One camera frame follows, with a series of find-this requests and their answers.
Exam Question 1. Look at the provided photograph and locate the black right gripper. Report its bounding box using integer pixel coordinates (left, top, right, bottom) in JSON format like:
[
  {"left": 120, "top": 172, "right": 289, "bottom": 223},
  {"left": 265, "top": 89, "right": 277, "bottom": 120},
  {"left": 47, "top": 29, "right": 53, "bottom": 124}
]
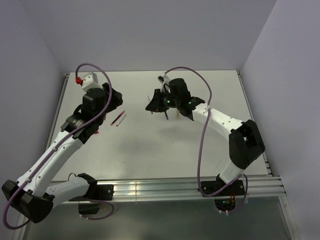
[{"left": 146, "top": 88, "right": 181, "bottom": 113}]

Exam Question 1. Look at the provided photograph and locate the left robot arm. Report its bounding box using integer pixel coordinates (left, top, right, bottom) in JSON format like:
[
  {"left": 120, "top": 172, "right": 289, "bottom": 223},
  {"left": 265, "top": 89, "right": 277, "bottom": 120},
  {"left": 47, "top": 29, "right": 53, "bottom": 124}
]
[{"left": 1, "top": 83, "right": 123, "bottom": 223}]

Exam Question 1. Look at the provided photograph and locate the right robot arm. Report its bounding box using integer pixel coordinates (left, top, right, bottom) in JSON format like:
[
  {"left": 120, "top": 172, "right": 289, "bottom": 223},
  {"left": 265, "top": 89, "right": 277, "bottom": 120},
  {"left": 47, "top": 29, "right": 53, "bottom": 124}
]
[{"left": 145, "top": 75, "right": 266, "bottom": 197}]

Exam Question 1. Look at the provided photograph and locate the pink pen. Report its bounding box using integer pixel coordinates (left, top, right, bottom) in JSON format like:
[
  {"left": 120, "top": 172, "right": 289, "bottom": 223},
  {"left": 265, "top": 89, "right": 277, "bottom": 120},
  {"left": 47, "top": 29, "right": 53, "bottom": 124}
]
[{"left": 110, "top": 110, "right": 126, "bottom": 126}]

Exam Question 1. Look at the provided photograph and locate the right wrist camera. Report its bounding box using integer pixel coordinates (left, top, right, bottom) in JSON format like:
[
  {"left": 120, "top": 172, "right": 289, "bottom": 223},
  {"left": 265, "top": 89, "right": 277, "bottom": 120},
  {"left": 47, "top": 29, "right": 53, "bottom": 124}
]
[{"left": 157, "top": 73, "right": 171, "bottom": 93}]

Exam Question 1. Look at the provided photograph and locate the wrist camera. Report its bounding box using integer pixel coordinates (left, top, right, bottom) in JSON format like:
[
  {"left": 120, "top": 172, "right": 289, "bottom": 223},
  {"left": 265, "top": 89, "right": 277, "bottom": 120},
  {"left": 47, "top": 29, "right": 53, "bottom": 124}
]
[
  {"left": 157, "top": 73, "right": 171, "bottom": 93},
  {"left": 75, "top": 72, "right": 102, "bottom": 92}
]

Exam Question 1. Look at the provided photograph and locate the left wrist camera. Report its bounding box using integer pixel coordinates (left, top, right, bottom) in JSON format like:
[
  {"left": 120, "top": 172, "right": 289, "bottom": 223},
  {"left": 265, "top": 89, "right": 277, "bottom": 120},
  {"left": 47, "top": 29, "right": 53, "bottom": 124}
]
[{"left": 75, "top": 72, "right": 102, "bottom": 92}]

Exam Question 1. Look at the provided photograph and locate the aluminium rail frame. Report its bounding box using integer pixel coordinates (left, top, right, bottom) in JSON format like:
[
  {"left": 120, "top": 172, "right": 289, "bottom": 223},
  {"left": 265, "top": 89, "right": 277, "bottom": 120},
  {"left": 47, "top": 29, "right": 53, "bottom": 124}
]
[{"left": 12, "top": 71, "right": 301, "bottom": 240}]

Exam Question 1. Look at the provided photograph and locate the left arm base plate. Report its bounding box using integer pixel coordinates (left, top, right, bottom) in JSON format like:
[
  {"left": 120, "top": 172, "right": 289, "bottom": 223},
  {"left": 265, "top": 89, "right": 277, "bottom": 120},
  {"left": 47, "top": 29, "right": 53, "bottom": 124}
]
[{"left": 70, "top": 184, "right": 114, "bottom": 201}]

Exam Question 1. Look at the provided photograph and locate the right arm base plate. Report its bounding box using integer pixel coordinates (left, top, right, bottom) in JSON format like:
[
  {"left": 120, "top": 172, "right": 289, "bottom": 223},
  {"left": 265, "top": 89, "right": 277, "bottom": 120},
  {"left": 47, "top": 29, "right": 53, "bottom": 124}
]
[{"left": 200, "top": 180, "right": 246, "bottom": 197}]

